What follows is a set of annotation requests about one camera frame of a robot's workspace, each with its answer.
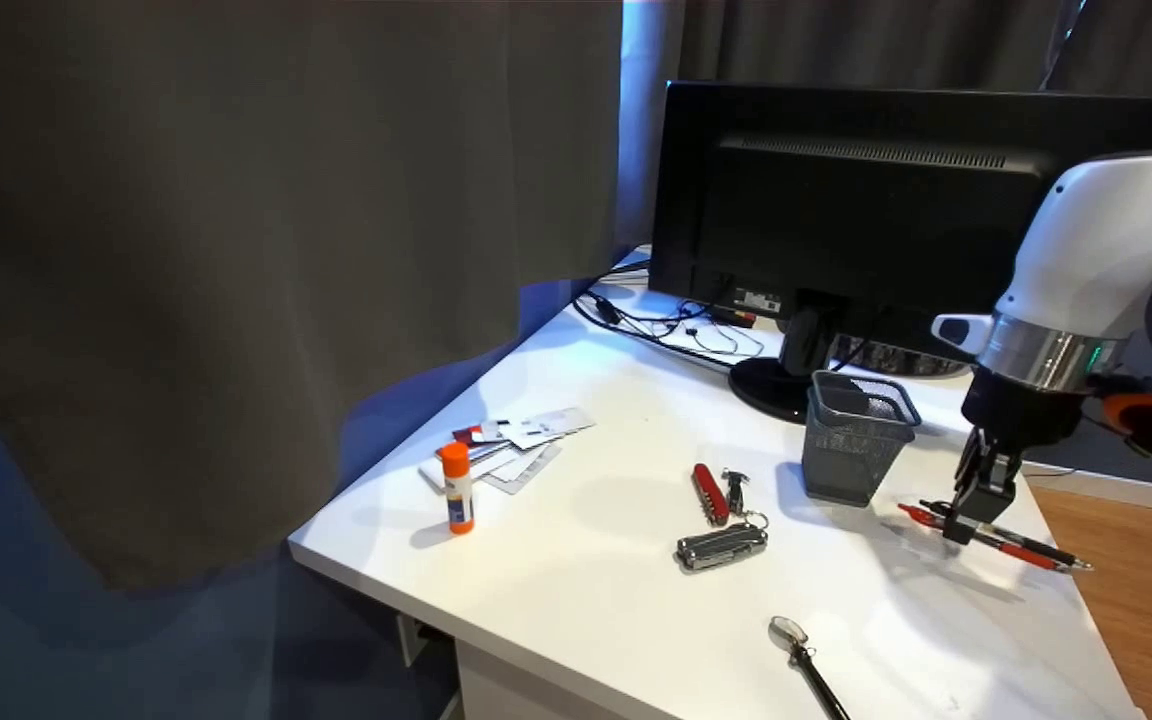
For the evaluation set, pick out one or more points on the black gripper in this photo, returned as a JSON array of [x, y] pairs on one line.
[[1020, 415]]

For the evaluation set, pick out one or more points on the black pen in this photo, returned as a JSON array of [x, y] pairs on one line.
[[1039, 537]]

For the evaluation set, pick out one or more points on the red pen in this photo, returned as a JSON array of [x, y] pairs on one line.
[[1042, 553]]

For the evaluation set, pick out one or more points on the grey folding multitool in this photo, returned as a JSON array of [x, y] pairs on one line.
[[723, 547]]

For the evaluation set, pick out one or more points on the red pocket knife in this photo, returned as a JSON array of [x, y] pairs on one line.
[[710, 492]]

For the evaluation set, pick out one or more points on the black monitor round stand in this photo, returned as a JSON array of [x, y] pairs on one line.
[[871, 203]]

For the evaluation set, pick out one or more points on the white card blue print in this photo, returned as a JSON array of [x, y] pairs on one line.
[[541, 424]]

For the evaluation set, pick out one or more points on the glue stick orange cap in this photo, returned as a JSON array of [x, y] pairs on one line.
[[456, 486]]

